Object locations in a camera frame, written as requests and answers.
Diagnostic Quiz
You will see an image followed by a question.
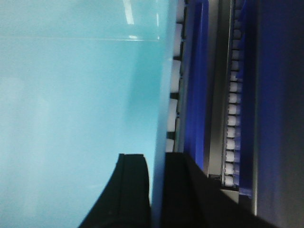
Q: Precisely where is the roller track right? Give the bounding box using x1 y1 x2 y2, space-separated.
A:
222 0 245 190

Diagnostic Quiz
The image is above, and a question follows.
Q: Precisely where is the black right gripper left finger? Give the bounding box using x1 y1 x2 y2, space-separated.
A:
80 154 151 228

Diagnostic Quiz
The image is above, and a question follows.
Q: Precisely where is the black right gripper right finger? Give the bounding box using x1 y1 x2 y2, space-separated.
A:
163 152 273 228

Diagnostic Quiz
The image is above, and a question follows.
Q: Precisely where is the dark blue bin lower middle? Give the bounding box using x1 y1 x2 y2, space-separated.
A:
184 0 209 170

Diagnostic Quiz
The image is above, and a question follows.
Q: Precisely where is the roller track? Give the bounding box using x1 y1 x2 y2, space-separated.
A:
166 0 189 152
222 0 245 190

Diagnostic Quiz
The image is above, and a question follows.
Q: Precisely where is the dark blue bin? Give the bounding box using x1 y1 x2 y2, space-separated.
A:
184 0 209 170
240 0 304 228

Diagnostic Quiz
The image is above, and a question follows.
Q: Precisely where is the light blue plastic bin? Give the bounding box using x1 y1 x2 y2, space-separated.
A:
0 0 178 228

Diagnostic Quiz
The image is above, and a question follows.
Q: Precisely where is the roller track left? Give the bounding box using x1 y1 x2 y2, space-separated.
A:
166 0 189 152

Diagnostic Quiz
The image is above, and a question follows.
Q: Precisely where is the dark blue bin lower right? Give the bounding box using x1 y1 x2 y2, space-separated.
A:
240 0 304 228

